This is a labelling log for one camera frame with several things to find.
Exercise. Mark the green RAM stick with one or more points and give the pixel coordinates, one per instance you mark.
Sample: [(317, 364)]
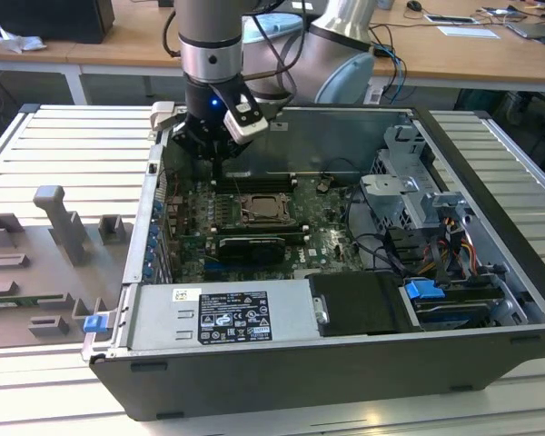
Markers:
[(9, 300)]

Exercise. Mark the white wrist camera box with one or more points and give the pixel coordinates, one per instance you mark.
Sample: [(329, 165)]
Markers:
[(247, 129)]

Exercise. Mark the small brown board component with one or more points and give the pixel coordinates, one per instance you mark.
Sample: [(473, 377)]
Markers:
[(325, 184)]

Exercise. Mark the black RAM slot row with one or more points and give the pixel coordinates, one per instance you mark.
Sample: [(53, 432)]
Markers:
[(259, 184), (259, 230)]

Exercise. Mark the silver power supply unit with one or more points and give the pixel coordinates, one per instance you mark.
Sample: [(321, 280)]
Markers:
[(163, 318)]

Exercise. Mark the green motherboard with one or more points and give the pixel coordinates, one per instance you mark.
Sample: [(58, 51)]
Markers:
[(331, 240)]

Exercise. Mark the small white yellow sticker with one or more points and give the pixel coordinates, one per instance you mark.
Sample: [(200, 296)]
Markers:
[(186, 294)]

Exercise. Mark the wooden desk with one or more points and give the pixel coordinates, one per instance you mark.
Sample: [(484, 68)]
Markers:
[(118, 50)]

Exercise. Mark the black power supply label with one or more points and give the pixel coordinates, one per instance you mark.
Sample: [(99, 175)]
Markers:
[(234, 318)]

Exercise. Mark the white hanging tag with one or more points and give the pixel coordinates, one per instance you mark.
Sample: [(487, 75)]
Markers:
[(375, 95)]

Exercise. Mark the small blue case latch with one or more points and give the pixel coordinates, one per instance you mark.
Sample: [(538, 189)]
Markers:
[(94, 324)]

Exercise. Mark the blue expansion slot clips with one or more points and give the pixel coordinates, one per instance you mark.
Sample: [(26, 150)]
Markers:
[(153, 236)]

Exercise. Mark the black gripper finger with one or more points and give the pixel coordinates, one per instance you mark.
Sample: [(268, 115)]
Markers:
[(191, 141), (231, 150)]

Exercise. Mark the black plastic air shroud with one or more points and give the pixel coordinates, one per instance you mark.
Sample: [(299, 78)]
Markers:
[(359, 304)]

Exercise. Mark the CPU socket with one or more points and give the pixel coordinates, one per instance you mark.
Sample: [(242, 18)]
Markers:
[(244, 218)]

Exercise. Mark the grey parts rack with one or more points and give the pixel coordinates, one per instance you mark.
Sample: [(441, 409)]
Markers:
[(36, 268)]

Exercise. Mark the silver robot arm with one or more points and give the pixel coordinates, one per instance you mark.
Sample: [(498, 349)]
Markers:
[(209, 45)]

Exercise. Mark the flat tablet device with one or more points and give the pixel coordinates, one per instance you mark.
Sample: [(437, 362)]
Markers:
[(449, 19)]

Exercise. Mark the crumpled white paper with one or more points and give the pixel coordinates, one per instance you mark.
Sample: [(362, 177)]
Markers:
[(20, 42)]

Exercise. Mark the grey laptop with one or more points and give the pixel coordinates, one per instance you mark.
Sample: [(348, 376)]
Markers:
[(533, 29)]

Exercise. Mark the grey cup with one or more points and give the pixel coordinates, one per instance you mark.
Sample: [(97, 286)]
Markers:
[(385, 3)]

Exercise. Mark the silver metal drive cage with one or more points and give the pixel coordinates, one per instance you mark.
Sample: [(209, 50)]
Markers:
[(390, 191)]

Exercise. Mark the black office chair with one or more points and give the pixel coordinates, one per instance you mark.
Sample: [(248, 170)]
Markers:
[(518, 113)]

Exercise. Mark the black box on desk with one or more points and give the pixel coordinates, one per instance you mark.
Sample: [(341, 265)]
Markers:
[(50, 18)]

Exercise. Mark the small black desk object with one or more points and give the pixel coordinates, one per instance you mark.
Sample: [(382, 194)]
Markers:
[(165, 3)]

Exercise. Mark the black computer mouse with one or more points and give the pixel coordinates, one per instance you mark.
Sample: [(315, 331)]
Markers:
[(414, 6)]

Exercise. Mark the black open PC case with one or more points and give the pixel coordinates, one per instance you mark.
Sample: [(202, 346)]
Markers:
[(300, 386)]

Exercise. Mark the hard disk in blue carrier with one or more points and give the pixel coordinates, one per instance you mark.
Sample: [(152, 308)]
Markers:
[(422, 290)]

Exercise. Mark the thin metal locking lever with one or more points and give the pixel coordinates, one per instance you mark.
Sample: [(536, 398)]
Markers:
[(272, 220), (237, 186)]

